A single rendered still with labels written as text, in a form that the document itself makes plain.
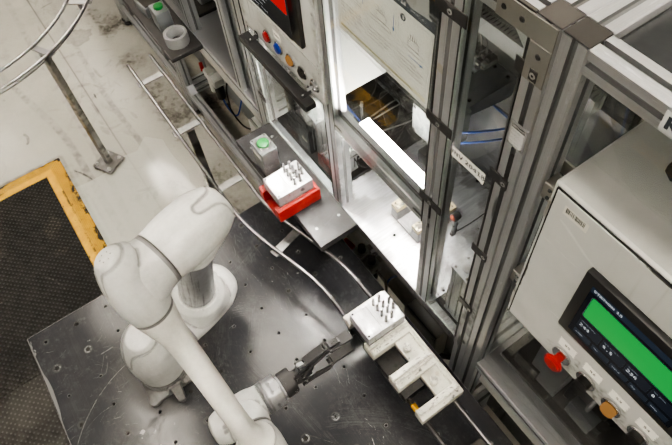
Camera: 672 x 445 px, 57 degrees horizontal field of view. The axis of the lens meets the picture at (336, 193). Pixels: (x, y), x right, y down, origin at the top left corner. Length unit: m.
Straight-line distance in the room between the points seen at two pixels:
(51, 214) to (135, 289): 2.18
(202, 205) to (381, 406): 0.91
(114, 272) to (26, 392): 1.81
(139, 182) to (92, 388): 1.49
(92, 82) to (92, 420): 2.37
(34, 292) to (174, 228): 1.98
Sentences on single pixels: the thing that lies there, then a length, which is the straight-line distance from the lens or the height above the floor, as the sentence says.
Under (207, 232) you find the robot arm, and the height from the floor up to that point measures 1.46.
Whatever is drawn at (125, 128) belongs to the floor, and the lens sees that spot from 3.68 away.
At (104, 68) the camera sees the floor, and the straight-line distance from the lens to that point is 4.08.
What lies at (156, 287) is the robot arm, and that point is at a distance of 1.33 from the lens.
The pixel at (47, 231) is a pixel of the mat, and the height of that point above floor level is 0.01.
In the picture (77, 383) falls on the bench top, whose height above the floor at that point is 0.68.
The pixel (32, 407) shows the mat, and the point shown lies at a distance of 3.02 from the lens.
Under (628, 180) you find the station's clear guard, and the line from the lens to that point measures 0.94.
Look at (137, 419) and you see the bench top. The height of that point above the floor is 0.68.
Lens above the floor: 2.57
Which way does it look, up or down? 55 degrees down
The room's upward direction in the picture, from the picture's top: 6 degrees counter-clockwise
